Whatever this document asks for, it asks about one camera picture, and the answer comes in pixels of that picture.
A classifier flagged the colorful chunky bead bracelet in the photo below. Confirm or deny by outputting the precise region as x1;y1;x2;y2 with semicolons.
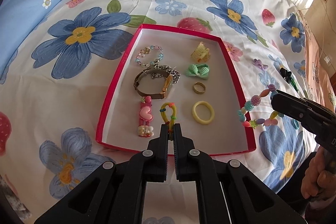
237;84;285;130

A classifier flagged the yellow hair band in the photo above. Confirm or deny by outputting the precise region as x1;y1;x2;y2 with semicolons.
192;101;215;125

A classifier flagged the pink heart hair clip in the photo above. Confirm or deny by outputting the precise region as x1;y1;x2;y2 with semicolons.
138;96;154;138

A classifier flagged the gold ring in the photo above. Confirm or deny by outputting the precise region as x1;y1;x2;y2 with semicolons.
192;82;207;95

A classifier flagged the yellow beaded hair loop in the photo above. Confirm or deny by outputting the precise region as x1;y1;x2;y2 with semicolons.
159;102;177;140

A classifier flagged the green bow hair tie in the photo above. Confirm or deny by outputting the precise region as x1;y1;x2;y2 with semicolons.
184;63;211;80

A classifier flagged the yellow translucent hair claw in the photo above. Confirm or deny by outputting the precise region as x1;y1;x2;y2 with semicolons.
191;42;211;63

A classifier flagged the green face gold watch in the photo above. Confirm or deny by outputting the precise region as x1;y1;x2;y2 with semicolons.
133;69;173;100

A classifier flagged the silver chain bracelet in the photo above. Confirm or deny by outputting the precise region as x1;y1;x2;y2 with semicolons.
150;64;181;84

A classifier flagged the pastel beaded bracelet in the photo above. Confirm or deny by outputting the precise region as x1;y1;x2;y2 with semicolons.
135;45;165;68

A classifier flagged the red jewelry box tray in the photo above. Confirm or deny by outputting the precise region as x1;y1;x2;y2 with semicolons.
96;24;256;156

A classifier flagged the person's right hand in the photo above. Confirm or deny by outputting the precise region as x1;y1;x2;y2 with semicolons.
301;146;335;199

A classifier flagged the blue hair band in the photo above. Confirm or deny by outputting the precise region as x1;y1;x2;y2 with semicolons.
291;119;299;130

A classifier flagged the green hair clip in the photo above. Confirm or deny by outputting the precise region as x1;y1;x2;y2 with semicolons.
290;77;300;93

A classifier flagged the black scrunchie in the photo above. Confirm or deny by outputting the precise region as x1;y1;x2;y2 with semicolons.
280;68;291;84

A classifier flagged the pink cartoon blanket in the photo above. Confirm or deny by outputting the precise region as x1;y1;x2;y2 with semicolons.
299;12;335;112

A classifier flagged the floral white bed sheet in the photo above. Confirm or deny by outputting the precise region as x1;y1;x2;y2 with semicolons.
1;0;317;223

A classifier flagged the light blue pillow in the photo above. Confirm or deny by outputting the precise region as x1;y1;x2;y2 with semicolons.
1;0;61;74

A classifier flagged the purple bow hair tie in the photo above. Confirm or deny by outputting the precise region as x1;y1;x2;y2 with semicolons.
252;58;269;71

